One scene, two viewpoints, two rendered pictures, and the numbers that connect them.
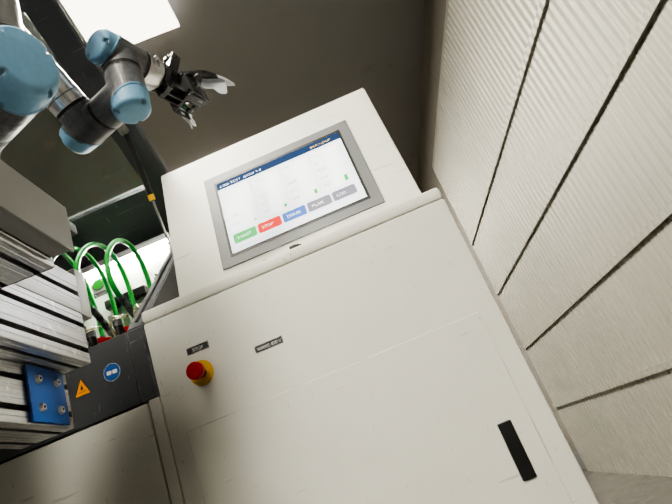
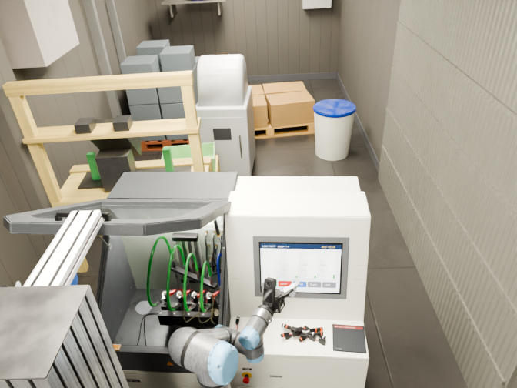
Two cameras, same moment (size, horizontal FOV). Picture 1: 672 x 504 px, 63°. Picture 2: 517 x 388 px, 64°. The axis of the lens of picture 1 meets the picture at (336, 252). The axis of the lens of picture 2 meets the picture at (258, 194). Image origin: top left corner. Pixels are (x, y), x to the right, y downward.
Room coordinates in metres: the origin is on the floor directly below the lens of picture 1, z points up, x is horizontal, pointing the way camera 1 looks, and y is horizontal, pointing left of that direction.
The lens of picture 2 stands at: (-0.17, 0.15, 2.76)
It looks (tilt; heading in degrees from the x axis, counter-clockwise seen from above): 34 degrees down; 4
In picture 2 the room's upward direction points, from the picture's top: 3 degrees counter-clockwise
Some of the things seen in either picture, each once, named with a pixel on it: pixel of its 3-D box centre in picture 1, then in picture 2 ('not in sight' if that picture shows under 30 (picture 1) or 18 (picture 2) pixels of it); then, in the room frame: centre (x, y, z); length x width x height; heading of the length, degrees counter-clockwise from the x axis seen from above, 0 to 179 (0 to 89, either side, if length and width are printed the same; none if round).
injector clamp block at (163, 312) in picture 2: not in sight; (191, 318); (1.36, 0.66, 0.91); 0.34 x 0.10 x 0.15; 87
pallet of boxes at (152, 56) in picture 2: not in sight; (168, 93); (5.76, 1.78, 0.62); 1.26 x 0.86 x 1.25; 1
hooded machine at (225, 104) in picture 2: not in sight; (226, 117); (4.54, 0.79, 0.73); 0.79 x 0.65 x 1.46; 1
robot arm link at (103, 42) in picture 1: (118, 56); (252, 332); (0.85, 0.27, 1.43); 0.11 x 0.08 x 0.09; 155
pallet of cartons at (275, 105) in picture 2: not in sight; (265, 109); (5.89, 0.35, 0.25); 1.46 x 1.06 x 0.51; 92
